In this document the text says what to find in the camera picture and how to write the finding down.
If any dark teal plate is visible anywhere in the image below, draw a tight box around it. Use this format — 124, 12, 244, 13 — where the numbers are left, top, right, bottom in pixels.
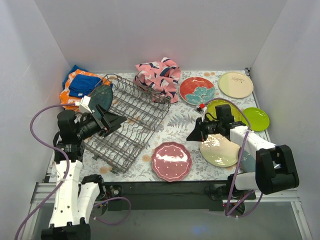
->
88, 84, 113, 119

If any pink dotted plate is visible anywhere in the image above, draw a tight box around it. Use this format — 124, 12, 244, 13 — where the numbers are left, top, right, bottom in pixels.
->
151, 141, 193, 182

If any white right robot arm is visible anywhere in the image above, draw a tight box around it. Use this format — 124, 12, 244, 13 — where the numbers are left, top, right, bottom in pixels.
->
186, 104, 300, 199

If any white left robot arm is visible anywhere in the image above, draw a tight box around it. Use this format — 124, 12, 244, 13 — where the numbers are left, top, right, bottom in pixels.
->
41, 105, 127, 240

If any olive green dotted plate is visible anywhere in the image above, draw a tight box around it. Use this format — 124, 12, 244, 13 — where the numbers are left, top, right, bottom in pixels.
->
207, 99, 242, 122

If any cream and green plate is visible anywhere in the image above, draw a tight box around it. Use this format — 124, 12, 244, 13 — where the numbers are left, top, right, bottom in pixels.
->
199, 134, 240, 168

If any lime green plate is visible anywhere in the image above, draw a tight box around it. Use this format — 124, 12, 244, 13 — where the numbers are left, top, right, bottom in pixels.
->
243, 107, 270, 132

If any cream plate at back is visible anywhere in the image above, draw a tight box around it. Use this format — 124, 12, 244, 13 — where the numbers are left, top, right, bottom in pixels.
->
218, 71, 254, 99

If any red plate with teal flower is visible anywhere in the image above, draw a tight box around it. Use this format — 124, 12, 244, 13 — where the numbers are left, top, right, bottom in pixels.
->
179, 76, 216, 106

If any floral tablecloth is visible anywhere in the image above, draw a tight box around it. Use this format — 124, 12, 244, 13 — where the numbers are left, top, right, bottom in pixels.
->
48, 70, 271, 183

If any grey blue plate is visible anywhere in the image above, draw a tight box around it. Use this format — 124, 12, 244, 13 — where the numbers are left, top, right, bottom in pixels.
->
240, 151, 256, 173

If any orange and blue cloth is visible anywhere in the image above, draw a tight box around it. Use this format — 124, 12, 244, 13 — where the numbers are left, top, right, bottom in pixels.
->
59, 65, 112, 112

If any black base bar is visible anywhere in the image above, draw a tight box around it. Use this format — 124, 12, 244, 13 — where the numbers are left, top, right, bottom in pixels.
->
72, 180, 257, 212

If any pink patterned cloth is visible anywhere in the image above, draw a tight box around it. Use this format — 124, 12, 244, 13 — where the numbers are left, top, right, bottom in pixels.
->
133, 57, 182, 104

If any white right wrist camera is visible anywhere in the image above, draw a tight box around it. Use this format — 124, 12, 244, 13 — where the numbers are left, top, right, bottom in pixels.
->
195, 103, 208, 122

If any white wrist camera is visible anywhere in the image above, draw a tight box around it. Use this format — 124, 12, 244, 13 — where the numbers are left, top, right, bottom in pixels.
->
78, 95, 96, 114
195, 103, 208, 122

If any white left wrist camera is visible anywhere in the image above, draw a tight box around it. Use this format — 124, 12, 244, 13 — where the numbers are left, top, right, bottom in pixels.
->
78, 95, 96, 114

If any grey wire dish rack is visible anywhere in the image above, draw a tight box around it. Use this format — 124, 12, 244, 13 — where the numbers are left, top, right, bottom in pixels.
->
84, 74, 171, 174

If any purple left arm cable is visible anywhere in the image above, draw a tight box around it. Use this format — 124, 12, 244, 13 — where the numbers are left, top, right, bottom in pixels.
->
13, 103, 132, 240

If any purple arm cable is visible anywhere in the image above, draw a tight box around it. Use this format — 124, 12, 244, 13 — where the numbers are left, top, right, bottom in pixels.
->
13, 103, 132, 240
203, 97, 263, 218

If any aluminium rail frame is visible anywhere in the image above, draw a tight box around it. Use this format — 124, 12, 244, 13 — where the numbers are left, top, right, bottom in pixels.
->
21, 182, 312, 240

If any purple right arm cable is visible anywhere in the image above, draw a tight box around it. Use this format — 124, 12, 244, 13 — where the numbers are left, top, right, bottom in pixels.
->
203, 97, 263, 218

